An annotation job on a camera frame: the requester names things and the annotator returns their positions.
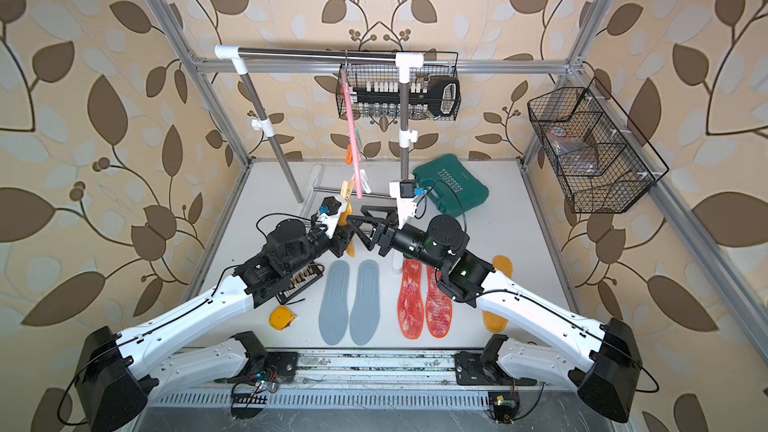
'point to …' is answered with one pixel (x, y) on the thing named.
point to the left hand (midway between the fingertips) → (356, 216)
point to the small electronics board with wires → (505, 411)
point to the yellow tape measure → (281, 318)
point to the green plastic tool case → (451, 185)
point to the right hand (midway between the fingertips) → (354, 215)
